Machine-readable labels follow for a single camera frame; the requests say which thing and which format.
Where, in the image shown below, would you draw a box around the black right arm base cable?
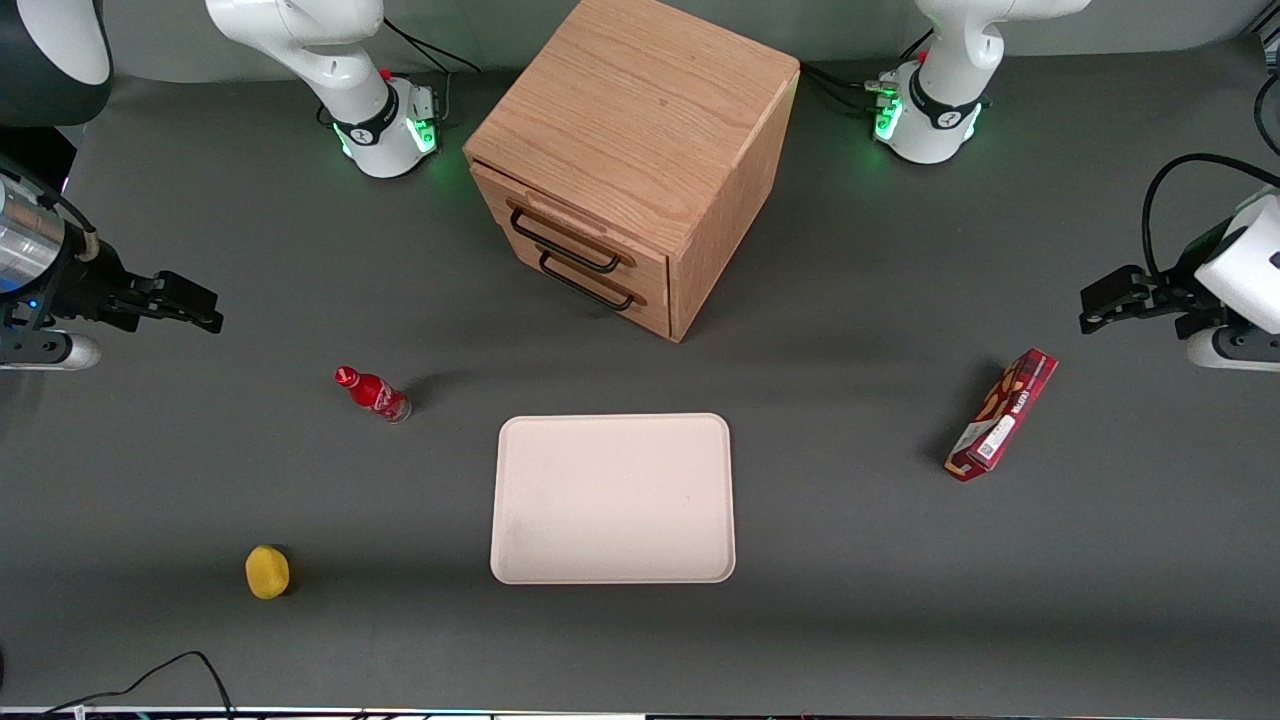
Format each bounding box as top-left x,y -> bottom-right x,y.
383,15 -> 483,77

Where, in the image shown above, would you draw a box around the red snack box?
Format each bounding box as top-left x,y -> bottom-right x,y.
944,347 -> 1060,483

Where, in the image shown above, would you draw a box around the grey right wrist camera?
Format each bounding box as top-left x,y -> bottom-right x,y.
0,331 -> 102,372

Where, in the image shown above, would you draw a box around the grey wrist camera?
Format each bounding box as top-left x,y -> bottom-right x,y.
1186,324 -> 1280,374
0,331 -> 102,372

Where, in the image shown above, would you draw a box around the thin black floor cable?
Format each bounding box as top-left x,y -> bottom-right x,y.
40,651 -> 236,719

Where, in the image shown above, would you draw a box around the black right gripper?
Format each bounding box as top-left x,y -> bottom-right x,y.
40,232 -> 224,334

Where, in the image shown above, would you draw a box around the black cable at table edge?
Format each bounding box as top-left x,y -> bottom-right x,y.
1254,70 -> 1280,157

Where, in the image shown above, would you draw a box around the black left arm base cables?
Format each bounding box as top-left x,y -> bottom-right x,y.
800,28 -> 935,117

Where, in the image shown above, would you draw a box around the wooden drawer cabinet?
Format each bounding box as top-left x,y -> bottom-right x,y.
462,0 -> 802,344

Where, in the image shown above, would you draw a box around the yellow lemon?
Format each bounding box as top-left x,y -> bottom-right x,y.
245,544 -> 292,601

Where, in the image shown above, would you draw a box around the beige plastic tray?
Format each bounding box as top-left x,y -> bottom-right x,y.
489,413 -> 737,585

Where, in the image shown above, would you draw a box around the black left gripper cable loop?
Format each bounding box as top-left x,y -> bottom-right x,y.
1142,152 -> 1280,283

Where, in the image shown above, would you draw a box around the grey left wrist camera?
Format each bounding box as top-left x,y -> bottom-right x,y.
1186,324 -> 1280,374

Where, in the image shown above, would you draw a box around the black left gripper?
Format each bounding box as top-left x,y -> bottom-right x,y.
1079,224 -> 1242,339

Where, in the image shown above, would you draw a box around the red soda bottle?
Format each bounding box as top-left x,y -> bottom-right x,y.
334,365 -> 413,425

